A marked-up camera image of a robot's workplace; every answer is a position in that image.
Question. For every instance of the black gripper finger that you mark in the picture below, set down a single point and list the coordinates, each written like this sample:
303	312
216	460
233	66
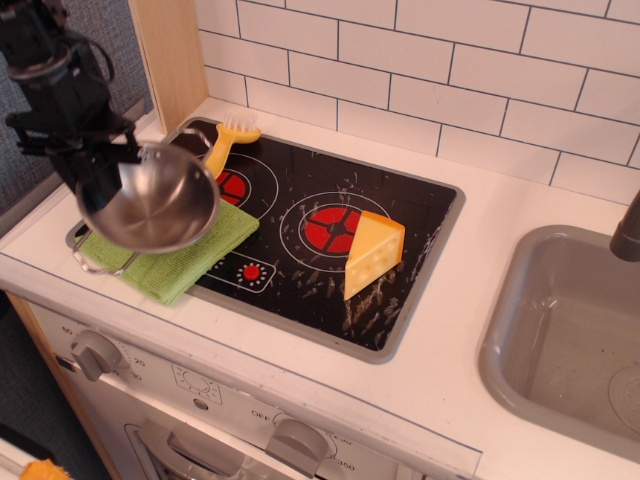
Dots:
98	181
71	166

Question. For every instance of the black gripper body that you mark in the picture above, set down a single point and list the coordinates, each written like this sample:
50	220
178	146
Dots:
70	106

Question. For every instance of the silver metal pot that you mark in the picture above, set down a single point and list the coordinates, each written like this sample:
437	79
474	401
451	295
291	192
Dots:
167	201

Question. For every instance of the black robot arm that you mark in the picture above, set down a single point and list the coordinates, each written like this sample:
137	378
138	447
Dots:
42	26

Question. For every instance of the green cloth napkin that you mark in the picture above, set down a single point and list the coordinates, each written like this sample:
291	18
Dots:
165	277

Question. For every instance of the yellow dish brush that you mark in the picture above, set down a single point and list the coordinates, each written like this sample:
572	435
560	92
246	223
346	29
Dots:
237	127

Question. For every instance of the grey left oven knob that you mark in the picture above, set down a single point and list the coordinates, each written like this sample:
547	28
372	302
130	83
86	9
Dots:
95	354

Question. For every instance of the grey oven knob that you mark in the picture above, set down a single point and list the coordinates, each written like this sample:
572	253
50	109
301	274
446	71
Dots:
298	446
95	354

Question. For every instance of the black toy stovetop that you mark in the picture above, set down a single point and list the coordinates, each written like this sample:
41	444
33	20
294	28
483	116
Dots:
290	273

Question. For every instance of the yellow cheese wedge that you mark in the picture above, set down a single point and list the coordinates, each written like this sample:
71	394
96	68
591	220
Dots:
377	247

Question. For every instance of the orange fuzzy object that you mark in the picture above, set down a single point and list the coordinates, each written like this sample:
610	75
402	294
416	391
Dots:
44	470

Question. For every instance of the grey right oven knob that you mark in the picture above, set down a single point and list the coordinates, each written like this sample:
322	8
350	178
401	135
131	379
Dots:
298	446

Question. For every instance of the grey sink basin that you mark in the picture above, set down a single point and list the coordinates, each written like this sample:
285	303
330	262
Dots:
562	347

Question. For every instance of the grey faucet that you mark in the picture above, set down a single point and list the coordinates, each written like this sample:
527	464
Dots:
625	242

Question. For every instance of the wooden side post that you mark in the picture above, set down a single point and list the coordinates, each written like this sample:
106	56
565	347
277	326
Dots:
169	42

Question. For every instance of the grey oven door handle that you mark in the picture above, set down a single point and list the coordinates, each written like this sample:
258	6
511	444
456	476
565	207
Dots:
189	454

